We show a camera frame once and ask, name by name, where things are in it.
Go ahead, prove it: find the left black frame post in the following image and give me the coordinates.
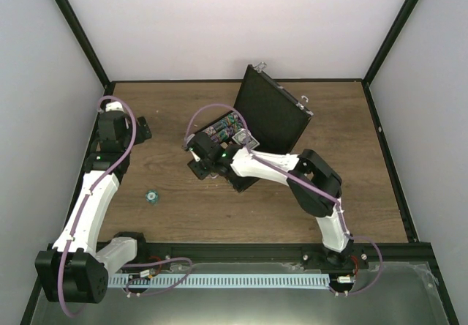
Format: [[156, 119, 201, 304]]
[[54, 0, 111, 89]]

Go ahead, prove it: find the right black frame post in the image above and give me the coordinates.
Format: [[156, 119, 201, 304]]
[[363, 0, 435, 84]]

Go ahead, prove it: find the blue boxed card deck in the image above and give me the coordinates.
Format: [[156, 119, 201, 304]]
[[232, 128, 260, 149]]

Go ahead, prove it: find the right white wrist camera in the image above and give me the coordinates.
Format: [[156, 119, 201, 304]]
[[188, 145, 202, 162]]

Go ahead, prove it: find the black poker set case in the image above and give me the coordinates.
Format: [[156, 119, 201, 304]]
[[191, 61, 314, 193]]

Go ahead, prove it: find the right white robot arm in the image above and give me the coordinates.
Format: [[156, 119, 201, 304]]
[[185, 132, 353, 269]]

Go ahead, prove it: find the chip row in case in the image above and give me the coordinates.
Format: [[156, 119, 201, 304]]
[[203, 112, 238, 136], [211, 122, 243, 143]]

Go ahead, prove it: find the light blue slotted cable duct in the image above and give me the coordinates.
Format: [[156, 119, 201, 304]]
[[108, 274, 330, 290]]

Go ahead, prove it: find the upper chip row in case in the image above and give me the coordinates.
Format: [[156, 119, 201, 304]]
[[203, 112, 238, 136]]

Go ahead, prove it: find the black frame post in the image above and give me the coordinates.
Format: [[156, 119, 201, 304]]
[[363, 0, 435, 84], [54, 0, 111, 89]]

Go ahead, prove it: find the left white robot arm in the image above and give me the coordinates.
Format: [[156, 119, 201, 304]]
[[34, 110, 151, 303]]

